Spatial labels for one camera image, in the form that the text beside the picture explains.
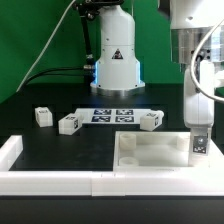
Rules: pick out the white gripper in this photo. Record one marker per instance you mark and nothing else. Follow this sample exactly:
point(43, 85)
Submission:
point(198, 109)

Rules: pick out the white square tabletop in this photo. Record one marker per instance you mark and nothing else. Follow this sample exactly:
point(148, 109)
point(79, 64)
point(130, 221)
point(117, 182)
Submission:
point(142, 151)

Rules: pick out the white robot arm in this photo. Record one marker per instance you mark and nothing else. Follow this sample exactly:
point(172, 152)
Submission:
point(197, 44)

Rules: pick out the white U-shaped fence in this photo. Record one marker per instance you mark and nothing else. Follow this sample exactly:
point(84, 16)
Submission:
point(179, 181)

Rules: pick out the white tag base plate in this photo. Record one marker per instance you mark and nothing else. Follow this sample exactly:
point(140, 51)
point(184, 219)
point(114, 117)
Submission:
point(110, 116)

